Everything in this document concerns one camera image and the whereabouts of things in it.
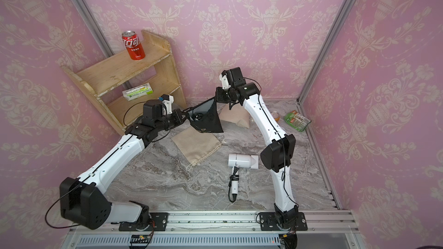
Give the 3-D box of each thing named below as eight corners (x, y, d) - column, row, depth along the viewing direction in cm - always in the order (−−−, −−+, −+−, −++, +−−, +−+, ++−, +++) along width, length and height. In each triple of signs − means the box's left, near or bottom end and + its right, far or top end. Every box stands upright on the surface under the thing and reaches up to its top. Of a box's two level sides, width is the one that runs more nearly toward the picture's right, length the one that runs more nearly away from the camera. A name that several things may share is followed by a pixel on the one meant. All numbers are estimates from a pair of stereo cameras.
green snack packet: (300, 133, 107) (302, 129, 104) (282, 119, 114) (284, 115, 111) (309, 125, 111) (312, 121, 108) (291, 112, 118) (293, 108, 115)
